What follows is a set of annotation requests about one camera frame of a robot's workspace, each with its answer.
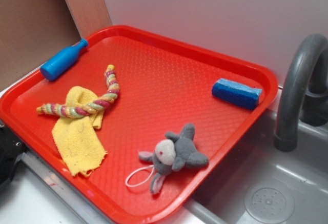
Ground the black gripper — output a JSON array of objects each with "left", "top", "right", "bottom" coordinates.
[{"left": 1, "top": 121, "right": 25, "bottom": 191}]

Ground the yellow cloth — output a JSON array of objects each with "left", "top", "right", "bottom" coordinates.
[{"left": 51, "top": 86, "right": 108, "bottom": 177}]

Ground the blue plastic bottle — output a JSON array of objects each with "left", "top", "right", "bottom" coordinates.
[{"left": 40, "top": 39, "right": 88, "bottom": 81}]

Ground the red plastic tray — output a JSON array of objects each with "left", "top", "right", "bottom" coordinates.
[{"left": 1, "top": 26, "right": 278, "bottom": 223}]

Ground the grey plush donkey toy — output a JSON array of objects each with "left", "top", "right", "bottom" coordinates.
[{"left": 125, "top": 124, "right": 209, "bottom": 195}]

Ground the wooden board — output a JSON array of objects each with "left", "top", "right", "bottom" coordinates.
[{"left": 65, "top": 0, "right": 112, "bottom": 37}]

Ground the blue sponge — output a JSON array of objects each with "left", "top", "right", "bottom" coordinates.
[{"left": 212, "top": 78, "right": 262, "bottom": 110}]

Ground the grey plastic sink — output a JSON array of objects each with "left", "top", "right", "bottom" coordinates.
[{"left": 185, "top": 111, "right": 327, "bottom": 223}]

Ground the grey plastic faucet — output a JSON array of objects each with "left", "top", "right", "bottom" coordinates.
[{"left": 274, "top": 34, "right": 327, "bottom": 152}]

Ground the multicolored twisted rope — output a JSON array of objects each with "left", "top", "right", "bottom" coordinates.
[{"left": 36, "top": 64, "right": 121, "bottom": 119}]

